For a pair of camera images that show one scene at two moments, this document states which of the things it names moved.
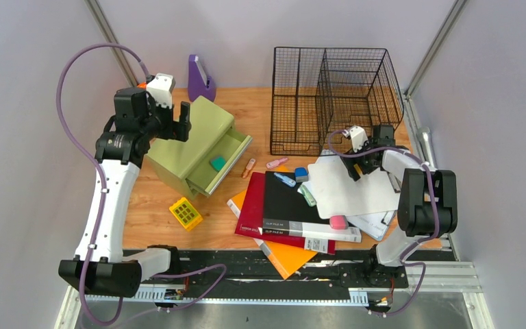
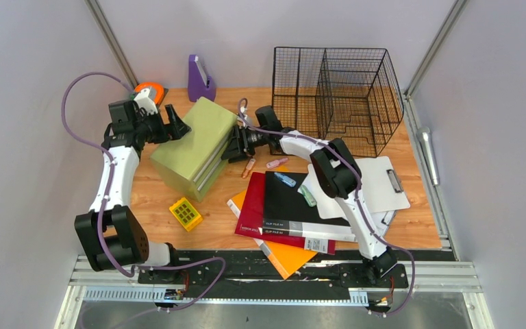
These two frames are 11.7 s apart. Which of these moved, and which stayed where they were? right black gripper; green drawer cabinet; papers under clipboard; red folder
Moved: right black gripper
Stayed: papers under clipboard; red folder; green drawer cabinet
